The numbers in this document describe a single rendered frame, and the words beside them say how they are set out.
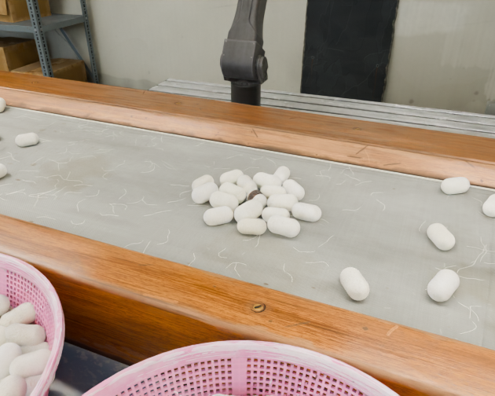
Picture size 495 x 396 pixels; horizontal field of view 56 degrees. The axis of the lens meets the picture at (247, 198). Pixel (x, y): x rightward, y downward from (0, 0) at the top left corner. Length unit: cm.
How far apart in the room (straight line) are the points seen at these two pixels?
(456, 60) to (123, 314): 228
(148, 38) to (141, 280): 263
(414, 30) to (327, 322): 222
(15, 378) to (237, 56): 70
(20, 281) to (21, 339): 6
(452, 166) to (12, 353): 53
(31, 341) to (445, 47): 232
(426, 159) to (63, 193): 47
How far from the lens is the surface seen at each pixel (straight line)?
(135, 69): 309
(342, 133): 69
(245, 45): 93
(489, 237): 55
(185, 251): 47
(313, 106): 108
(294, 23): 260
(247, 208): 50
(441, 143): 69
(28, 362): 40
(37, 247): 47
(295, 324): 36
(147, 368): 34
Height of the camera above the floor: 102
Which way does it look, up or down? 30 degrees down
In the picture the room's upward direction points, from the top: straight up
